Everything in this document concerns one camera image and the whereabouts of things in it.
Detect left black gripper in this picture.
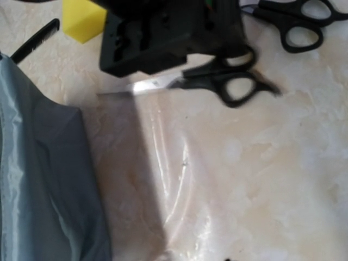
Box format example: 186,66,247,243
97,0,246,78

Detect yellow sponge block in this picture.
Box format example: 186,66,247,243
62,0,107,44

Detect grey zip pouch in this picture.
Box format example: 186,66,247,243
1,55,111,260

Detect black handled scissors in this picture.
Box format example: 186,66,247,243
240,0,347,54
98,46,281,108

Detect black plastic comb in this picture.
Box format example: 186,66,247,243
11,18,60,64

